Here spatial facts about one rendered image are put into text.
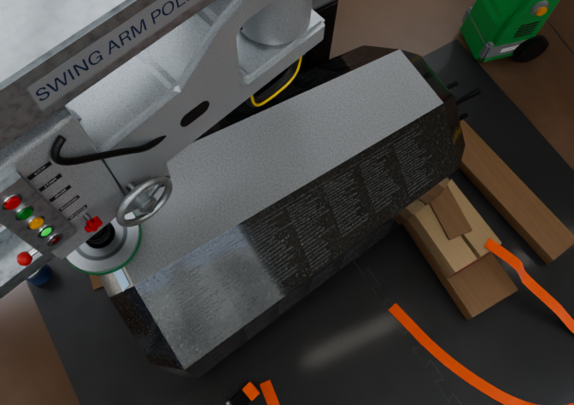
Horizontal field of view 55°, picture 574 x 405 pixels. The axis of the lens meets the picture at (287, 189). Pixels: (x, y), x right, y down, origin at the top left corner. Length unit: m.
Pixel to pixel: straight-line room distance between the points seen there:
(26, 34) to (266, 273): 1.07
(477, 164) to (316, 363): 1.16
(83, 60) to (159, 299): 0.90
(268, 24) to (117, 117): 0.42
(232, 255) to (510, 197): 1.45
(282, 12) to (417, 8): 1.99
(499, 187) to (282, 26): 1.60
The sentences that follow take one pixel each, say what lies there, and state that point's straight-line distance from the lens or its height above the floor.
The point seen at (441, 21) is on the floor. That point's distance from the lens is 3.21.
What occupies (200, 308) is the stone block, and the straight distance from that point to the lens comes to 1.70.
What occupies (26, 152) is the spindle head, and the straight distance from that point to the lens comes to 1.00.
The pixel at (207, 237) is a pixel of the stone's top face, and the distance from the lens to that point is 1.62.
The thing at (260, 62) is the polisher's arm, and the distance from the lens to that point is 1.37.
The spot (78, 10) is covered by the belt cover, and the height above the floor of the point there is 1.69.
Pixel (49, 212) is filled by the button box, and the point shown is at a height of 1.36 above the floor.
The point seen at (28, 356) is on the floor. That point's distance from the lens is 2.56.
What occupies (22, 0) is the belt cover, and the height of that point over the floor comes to 1.69.
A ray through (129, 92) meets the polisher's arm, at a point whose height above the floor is 1.39.
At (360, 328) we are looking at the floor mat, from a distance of 2.39.
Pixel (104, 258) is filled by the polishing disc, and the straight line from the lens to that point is 1.60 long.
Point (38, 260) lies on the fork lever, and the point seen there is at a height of 1.11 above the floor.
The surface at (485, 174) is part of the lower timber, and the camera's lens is 2.68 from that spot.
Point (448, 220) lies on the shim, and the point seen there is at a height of 0.21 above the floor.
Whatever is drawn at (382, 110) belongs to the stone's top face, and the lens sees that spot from 1.83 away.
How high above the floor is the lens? 2.35
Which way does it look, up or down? 67 degrees down
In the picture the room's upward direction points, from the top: 4 degrees clockwise
